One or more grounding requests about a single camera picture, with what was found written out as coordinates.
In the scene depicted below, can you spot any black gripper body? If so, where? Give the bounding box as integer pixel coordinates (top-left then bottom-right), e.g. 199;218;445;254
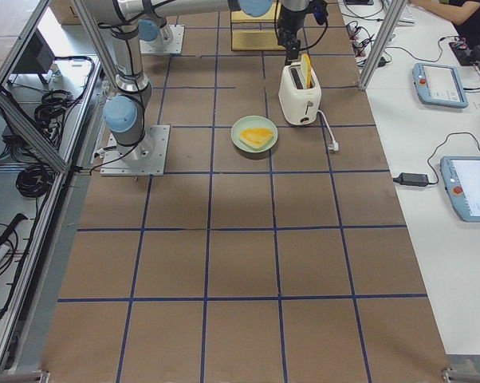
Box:
276;7;305;52

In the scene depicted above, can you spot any white two-slot toaster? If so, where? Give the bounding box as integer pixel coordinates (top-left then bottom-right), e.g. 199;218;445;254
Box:
278;62;321;125

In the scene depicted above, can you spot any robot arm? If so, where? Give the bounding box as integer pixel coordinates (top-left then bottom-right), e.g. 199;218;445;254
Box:
83;1;272;164
138;18;172;48

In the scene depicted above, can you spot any sliced toast bread in toaster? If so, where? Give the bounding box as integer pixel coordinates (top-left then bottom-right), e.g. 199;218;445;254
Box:
300;53;313;89

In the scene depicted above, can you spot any light green round plate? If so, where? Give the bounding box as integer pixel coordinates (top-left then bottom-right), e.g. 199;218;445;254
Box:
230;116;278;153

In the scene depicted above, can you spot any triangular golden bread pastry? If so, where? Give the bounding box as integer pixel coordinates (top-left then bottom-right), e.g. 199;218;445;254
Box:
239;128;273;149

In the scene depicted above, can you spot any blue teach pendant far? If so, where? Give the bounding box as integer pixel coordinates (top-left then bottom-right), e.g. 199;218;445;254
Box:
412;62;469;109

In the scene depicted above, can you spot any blue teach pendant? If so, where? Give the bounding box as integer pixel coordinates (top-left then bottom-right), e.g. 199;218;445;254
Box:
412;62;469;109
440;156;480;222

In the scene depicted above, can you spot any black power adapter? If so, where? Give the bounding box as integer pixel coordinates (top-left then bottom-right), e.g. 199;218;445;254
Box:
392;172;430;188

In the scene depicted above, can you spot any person in black shirt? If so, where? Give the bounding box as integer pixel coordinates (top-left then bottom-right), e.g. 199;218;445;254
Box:
411;0;480;48

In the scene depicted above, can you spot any blue teach pendant near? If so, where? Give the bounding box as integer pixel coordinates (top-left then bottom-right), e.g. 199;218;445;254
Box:
440;156;480;222

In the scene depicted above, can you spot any cardboard box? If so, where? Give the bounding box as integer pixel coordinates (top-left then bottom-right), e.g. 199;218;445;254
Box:
49;0;81;26

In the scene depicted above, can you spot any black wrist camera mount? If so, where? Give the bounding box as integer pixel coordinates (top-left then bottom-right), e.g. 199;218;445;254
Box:
310;0;329;26

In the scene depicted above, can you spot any black wire basket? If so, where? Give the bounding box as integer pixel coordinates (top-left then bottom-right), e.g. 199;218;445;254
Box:
230;10;289;53

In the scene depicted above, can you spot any white toaster power cable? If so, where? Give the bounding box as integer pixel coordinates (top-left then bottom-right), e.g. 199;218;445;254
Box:
316;109;341;154

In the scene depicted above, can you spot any aluminium frame post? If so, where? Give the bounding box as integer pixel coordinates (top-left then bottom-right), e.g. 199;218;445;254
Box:
359;0;406;90

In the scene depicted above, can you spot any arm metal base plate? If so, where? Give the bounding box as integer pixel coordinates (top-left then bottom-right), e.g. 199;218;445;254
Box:
100;125;170;176
139;22;185;56

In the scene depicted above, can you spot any black cable bundle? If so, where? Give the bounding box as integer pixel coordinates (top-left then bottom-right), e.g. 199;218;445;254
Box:
15;163;53;199

